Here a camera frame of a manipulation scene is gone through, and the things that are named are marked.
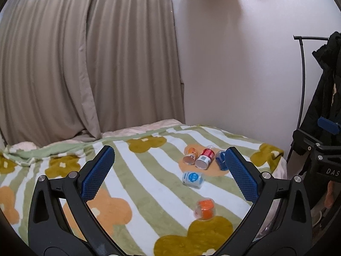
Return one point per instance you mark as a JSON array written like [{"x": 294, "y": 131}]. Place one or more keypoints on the black hanging garment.
[{"x": 326, "y": 99}]

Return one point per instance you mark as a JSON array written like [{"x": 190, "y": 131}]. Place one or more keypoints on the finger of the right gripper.
[{"x": 329, "y": 126}]

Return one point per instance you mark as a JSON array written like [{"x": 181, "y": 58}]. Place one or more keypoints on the red label clear cup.
[{"x": 205, "y": 158}]

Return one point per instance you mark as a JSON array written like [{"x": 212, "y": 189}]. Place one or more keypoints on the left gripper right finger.
[{"x": 279, "y": 221}]

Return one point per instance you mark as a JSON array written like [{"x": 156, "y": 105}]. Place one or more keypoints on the light blue label cup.
[{"x": 193, "y": 179}]

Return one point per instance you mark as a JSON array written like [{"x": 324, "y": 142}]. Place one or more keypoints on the orange label clear cup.
[{"x": 191, "y": 156}]

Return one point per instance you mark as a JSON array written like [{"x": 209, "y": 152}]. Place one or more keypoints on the beige curtain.
[{"x": 75, "y": 69}]

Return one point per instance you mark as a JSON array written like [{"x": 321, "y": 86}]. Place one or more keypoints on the black clothes rack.
[{"x": 302, "y": 85}]

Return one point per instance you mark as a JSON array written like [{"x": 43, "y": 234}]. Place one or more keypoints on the orange clear plastic cup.
[{"x": 205, "y": 209}]

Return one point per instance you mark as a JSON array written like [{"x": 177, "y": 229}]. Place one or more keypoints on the dark blue label cup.
[{"x": 220, "y": 160}]

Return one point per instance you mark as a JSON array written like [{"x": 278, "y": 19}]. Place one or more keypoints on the person's right hand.
[{"x": 333, "y": 190}]

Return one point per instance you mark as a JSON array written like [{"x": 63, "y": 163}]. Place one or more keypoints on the striped floral blanket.
[{"x": 143, "y": 204}]

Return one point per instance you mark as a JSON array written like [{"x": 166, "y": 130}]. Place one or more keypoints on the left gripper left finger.
[{"x": 60, "y": 221}]

